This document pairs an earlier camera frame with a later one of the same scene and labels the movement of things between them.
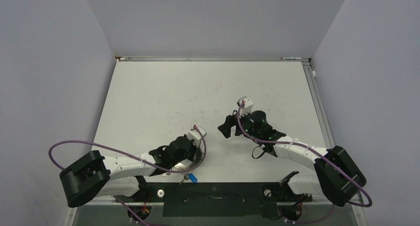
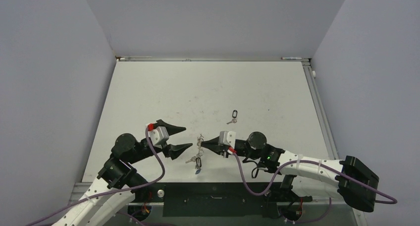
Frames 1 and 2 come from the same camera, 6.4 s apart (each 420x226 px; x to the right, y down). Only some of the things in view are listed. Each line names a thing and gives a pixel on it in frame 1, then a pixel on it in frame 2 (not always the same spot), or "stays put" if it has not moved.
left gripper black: [195, 149] → [174, 150]
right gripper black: [226, 127] → [213, 144]
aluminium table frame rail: [358, 205] stays put
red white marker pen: [285, 58] stays put
